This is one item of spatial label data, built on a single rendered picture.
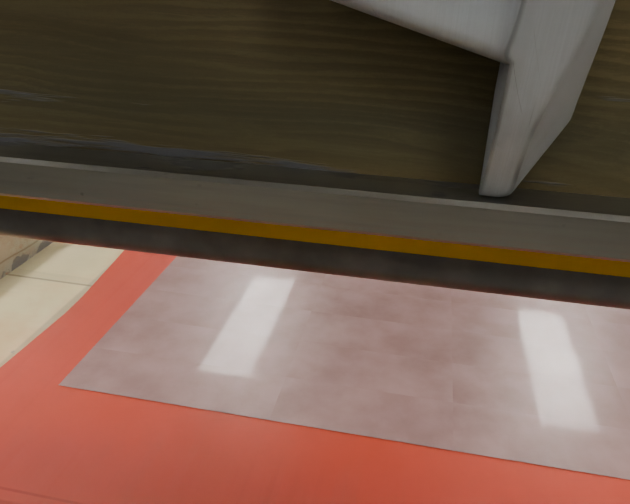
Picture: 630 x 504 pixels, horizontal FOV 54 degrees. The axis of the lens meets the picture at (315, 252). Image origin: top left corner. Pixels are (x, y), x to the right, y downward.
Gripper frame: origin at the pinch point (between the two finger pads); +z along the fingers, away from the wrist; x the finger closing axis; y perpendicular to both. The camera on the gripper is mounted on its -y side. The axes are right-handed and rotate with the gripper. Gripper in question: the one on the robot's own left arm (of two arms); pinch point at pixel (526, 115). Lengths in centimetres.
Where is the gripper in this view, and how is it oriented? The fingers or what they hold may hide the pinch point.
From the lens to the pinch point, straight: 16.1
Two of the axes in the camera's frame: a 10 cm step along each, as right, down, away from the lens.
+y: -9.8, -1.2, 1.5
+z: -0.5, 9.0, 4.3
